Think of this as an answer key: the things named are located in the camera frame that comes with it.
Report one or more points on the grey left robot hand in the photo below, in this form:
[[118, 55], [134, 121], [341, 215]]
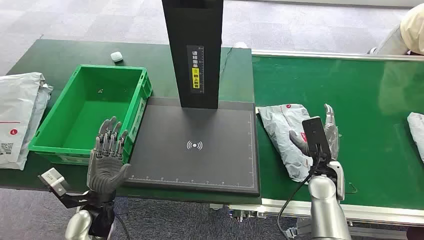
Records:
[[104, 172]]

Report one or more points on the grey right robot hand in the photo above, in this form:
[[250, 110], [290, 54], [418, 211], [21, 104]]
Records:
[[334, 139]]

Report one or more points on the grey poly mailer package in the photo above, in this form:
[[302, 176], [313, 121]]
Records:
[[281, 132], [418, 132]]

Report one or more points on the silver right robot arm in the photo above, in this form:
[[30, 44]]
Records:
[[326, 212]]

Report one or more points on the white poly mailer package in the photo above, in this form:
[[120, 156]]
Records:
[[16, 106]]

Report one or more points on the metal conveyor connector block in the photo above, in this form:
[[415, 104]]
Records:
[[245, 213]]

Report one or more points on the green plastic crate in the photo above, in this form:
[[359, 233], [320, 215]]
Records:
[[82, 112]]

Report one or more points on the pale grey poly mailer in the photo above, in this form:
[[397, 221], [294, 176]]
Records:
[[41, 106]]

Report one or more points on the small white earbud case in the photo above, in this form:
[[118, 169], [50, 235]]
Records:
[[116, 56]]

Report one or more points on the small white round object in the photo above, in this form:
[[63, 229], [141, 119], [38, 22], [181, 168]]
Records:
[[240, 45]]

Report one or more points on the person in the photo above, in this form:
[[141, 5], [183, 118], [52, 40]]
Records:
[[414, 30]]

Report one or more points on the black scanner column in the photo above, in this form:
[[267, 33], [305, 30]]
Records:
[[195, 33]]

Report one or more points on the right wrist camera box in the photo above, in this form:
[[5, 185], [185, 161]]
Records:
[[315, 132]]

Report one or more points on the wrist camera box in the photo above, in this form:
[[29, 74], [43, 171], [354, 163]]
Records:
[[315, 132], [53, 181]]

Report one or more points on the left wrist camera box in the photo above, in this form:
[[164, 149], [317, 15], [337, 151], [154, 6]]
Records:
[[53, 181]]

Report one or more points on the black scanner base plate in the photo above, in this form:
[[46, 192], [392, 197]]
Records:
[[198, 169]]

